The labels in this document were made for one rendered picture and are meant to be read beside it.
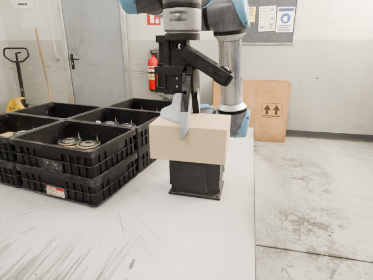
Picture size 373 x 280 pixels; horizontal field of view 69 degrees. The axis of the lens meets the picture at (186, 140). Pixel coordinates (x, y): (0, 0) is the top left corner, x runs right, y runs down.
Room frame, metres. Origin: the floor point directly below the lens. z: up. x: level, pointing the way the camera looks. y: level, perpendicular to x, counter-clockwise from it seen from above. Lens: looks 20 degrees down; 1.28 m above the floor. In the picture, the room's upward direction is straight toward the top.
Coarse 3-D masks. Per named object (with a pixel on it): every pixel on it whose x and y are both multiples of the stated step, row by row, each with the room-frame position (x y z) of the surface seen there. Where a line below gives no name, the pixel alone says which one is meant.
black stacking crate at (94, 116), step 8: (96, 112) 1.47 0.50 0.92; (104, 112) 1.53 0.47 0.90; (112, 112) 1.52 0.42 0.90; (120, 112) 1.50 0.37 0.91; (128, 112) 1.48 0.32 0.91; (136, 112) 1.46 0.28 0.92; (144, 112) 1.44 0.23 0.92; (80, 120) 1.35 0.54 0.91; (88, 120) 1.40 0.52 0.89; (96, 120) 1.46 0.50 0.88; (104, 120) 1.52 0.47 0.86; (112, 120) 1.52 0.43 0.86; (120, 120) 1.50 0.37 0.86; (128, 120) 1.48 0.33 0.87; (136, 120) 1.46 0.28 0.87; (144, 120) 1.44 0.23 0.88; (136, 136) 1.15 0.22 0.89; (144, 136) 1.20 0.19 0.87; (136, 144) 1.15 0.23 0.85; (144, 144) 1.20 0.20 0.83
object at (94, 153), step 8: (64, 120) 1.26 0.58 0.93; (40, 128) 1.13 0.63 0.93; (120, 128) 1.14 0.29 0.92; (128, 128) 1.13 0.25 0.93; (16, 136) 1.02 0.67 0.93; (120, 136) 1.02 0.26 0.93; (128, 136) 1.07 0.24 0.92; (16, 144) 0.98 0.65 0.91; (24, 144) 0.97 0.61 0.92; (32, 144) 0.95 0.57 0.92; (40, 144) 0.94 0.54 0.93; (48, 144) 0.93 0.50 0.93; (104, 144) 0.93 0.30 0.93; (112, 144) 0.97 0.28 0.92; (56, 152) 0.91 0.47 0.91; (64, 152) 0.89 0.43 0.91; (72, 152) 0.88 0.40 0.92; (80, 152) 0.87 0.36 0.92; (88, 152) 0.86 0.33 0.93; (96, 152) 0.88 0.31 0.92
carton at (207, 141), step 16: (160, 128) 0.54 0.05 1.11; (176, 128) 0.53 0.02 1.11; (192, 128) 0.52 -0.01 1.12; (208, 128) 0.52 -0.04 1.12; (224, 128) 0.52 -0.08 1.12; (160, 144) 0.54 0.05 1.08; (176, 144) 0.53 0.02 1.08; (192, 144) 0.52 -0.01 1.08; (208, 144) 0.51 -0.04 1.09; (224, 144) 0.51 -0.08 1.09; (176, 160) 0.53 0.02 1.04; (192, 160) 0.52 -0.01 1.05; (208, 160) 0.51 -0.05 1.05; (224, 160) 0.51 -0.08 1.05
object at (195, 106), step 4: (196, 92) 0.61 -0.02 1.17; (192, 96) 0.61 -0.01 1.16; (196, 96) 0.61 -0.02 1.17; (192, 100) 0.62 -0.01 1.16; (196, 100) 0.62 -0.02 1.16; (192, 104) 0.63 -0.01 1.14; (196, 104) 0.63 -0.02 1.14; (192, 108) 0.65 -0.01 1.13; (196, 108) 0.63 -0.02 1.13; (196, 112) 0.64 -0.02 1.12
